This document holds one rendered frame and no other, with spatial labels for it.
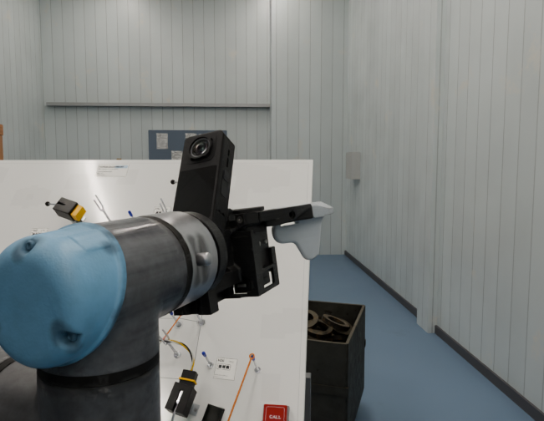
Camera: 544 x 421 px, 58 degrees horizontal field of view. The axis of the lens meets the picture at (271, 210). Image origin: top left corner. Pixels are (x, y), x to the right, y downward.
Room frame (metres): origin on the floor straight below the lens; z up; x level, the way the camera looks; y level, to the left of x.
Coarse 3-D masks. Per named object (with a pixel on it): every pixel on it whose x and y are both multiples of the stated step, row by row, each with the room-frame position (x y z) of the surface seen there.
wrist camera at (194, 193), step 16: (192, 144) 0.47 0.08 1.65; (208, 144) 0.46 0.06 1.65; (224, 144) 0.46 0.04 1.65; (192, 160) 0.46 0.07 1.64; (208, 160) 0.45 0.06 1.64; (224, 160) 0.46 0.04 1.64; (192, 176) 0.45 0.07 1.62; (208, 176) 0.44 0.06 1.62; (224, 176) 0.45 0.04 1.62; (176, 192) 0.45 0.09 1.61; (192, 192) 0.44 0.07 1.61; (208, 192) 0.43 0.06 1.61; (224, 192) 0.44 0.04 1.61; (176, 208) 0.44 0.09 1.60; (192, 208) 0.43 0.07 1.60; (208, 208) 0.42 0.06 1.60; (224, 208) 0.44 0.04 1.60; (224, 224) 0.43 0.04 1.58
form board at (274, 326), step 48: (0, 192) 1.50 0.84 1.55; (48, 192) 1.49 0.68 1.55; (96, 192) 1.47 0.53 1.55; (144, 192) 1.45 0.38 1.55; (240, 192) 1.42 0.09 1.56; (288, 192) 1.40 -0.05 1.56; (0, 240) 1.39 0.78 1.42; (288, 288) 1.21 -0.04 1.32; (192, 336) 1.15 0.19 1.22; (240, 336) 1.14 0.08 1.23; (288, 336) 1.13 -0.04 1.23; (240, 384) 1.07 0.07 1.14; (288, 384) 1.06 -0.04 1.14
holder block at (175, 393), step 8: (176, 384) 0.99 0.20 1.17; (184, 384) 0.99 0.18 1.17; (176, 392) 0.98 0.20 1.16; (184, 392) 0.98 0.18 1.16; (192, 392) 0.99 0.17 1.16; (168, 400) 0.97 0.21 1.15; (184, 400) 0.97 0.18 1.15; (192, 400) 1.00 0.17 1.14; (168, 408) 0.96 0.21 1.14; (176, 408) 0.96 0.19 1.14; (184, 408) 0.96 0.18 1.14; (184, 416) 0.97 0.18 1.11
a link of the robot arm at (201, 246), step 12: (156, 216) 0.36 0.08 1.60; (168, 216) 0.36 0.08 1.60; (180, 216) 0.37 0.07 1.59; (192, 216) 0.38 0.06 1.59; (180, 228) 0.35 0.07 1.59; (192, 228) 0.36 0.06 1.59; (204, 228) 0.38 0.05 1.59; (192, 240) 0.35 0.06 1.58; (204, 240) 0.37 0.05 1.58; (192, 252) 0.35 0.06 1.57; (204, 252) 0.36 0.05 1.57; (216, 252) 0.38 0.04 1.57; (192, 264) 0.34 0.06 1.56; (204, 264) 0.35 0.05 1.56; (216, 264) 0.38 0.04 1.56; (192, 276) 0.34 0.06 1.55; (204, 276) 0.36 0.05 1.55; (192, 288) 0.35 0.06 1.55; (204, 288) 0.37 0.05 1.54; (192, 300) 0.37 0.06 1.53
